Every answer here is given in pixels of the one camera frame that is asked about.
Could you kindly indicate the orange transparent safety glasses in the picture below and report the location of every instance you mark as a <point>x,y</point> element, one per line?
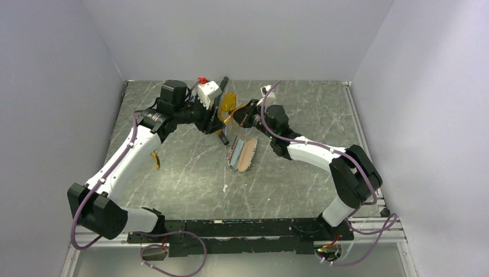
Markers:
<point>227,108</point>

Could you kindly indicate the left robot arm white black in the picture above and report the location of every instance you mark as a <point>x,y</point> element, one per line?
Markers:
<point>95,204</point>

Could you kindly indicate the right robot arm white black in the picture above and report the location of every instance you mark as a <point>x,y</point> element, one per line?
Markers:
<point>355,177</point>

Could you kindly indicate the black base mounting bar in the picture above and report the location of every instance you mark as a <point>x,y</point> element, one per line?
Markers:
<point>232,236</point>

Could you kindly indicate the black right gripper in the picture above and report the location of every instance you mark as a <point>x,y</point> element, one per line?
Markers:
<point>243,115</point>

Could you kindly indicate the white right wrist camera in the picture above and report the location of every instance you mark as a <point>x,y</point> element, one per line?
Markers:
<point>268,98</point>

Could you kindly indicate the yellow handled pliers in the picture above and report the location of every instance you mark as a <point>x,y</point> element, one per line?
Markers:
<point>157,160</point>

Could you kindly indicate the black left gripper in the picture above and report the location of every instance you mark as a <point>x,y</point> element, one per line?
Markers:
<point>207,120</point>

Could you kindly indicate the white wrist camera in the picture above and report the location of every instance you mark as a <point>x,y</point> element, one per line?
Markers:
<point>268,98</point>
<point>207,92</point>

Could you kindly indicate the printed glasses pouch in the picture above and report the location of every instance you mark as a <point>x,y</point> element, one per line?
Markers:
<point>241,154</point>

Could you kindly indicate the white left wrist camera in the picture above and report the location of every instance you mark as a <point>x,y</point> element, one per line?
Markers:
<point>207,92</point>

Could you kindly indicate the aluminium frame rail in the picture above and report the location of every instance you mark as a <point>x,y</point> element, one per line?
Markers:
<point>242,256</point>

